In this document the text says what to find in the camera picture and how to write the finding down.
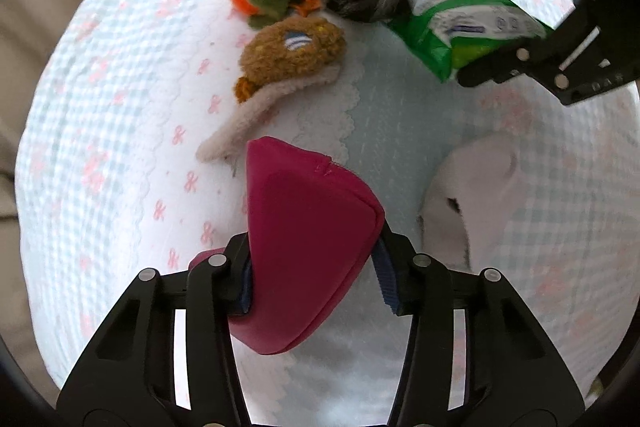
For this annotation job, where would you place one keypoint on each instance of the white soft cloth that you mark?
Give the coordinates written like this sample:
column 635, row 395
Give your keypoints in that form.
column 475, row 187

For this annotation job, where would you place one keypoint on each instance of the brown fuzzy plush toy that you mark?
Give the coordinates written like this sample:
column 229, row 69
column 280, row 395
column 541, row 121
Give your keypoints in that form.
column 285, row 52

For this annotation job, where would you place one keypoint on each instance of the green tissue packet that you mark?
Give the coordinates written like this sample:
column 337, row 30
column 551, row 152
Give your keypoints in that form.
column 450, row 34

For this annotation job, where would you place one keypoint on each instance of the checked bow-print quilt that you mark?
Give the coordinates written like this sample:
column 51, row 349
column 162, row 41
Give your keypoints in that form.
column 110, row 117

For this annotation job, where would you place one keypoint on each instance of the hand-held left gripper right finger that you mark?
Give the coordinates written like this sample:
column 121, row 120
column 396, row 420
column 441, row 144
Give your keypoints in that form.
column 386, row 278

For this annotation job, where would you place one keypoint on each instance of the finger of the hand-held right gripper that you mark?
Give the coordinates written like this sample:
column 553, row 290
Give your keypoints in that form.
column 520, row 64

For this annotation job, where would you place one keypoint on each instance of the magenta fabric pouch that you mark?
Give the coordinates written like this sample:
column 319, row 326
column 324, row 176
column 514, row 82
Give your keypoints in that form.
column 310, row 237

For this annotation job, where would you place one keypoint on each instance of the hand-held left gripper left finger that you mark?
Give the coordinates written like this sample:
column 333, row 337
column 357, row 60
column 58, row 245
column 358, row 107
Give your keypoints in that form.
column 234, row 263

